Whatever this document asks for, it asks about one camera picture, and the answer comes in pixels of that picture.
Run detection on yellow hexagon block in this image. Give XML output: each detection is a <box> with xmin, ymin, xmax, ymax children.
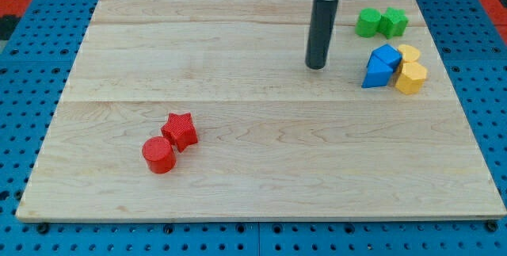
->
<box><xmin>395</xmin><ymin>62</ymin><xmax>428</xmax><ymax>95</ymax></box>

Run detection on yellow heart block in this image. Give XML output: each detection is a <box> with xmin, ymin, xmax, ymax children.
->
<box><xmin>397</xmin><ymin>44</ymin><xmax>421</xmax><ymax>65</ymax></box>

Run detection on blue cube block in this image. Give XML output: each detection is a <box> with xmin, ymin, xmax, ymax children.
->
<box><xmin>368</xmin><ymin>44</ymin><xmax>402</xmax><ymax>71</ymax></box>

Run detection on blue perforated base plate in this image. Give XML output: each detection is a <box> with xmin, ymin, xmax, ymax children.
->
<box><xmin>1</xmin><ymin>0</ymin><xmax>506</xmax><ymax>255</ymax></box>

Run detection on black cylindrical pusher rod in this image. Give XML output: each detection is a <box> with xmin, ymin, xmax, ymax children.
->
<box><xmin>305</xmin><ymin>0</ymin><xmax>338</xmax><ymax>70</ymax></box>

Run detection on red cylinder block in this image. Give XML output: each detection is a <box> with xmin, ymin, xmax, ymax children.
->
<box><xmin>142</xmin><ymin>136</ymin><xmax>176</xmax><ymax>174</ymax></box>

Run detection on red star block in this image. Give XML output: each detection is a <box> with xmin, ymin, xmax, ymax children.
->
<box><xmin>161</xmin><ymin>113</ymin><xmax>198</xmax><ymax>153</ymax></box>

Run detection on light wooden board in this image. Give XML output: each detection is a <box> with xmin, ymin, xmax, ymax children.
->
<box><xmin>17</xmin><ymin>0</ymin><xmax>506</xmax><ymax>224</ymax></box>

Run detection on blue triangle block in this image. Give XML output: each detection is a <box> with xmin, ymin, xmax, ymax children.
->
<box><xmin>361</xmin><ymin>55</ymin><xmax>394</xmax><ymax>88</ymax></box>

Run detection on green star block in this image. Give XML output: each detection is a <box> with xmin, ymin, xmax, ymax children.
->
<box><xmin>377</xmin><ymin>7</ymin><xmax>409</xmax><ymax>39</ymax></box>

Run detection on green cylinder block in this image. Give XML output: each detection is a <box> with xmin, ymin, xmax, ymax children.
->
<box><xmin>355</xmin><ymin>8</ymin><xmax>382</xmax><ymax>38</ymax></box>

